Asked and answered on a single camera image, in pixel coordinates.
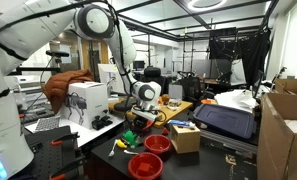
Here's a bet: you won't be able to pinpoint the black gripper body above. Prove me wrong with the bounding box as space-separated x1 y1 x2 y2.
130 116 153 135

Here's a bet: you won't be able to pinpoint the green plush object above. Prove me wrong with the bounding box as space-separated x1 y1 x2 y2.
123 130 139 147

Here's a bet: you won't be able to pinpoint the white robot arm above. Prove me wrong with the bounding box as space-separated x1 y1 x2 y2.
0 0 161 180

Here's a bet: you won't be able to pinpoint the middle red bowl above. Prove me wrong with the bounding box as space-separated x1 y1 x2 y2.
144 134 171 154

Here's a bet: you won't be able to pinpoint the red bowl with orange block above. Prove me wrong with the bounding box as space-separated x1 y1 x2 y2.
128 152 164 180

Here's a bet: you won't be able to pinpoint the small cardboard box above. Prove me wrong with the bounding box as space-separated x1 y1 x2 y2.
170 125 200 154

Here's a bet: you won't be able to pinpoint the white robot dog box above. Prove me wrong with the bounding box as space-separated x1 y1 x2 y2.
59 82 108 129

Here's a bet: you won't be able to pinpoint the large cardboard box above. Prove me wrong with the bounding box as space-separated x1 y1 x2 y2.
257 93 297 180

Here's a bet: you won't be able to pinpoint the yellow banana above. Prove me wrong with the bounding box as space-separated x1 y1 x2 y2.
117 139 127 149

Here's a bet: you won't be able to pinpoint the small orange cube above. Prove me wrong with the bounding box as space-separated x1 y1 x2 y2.
162 128 169 136

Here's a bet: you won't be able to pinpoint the white plastic fork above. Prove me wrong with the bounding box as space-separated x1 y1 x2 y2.
123 150 139 155

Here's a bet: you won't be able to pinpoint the wooden table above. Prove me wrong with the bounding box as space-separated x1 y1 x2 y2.
108 101 193 128

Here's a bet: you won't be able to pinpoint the orange square block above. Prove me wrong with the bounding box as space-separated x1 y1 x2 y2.
137 162 150 176

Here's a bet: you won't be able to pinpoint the black office chair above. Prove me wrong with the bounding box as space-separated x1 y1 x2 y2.
140 67 166 95

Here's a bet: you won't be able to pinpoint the brown jacket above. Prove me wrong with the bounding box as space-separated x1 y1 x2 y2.
43 70 94 113

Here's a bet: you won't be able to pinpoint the blue plastic bin lid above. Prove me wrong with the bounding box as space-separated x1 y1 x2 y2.
193 104 256 139

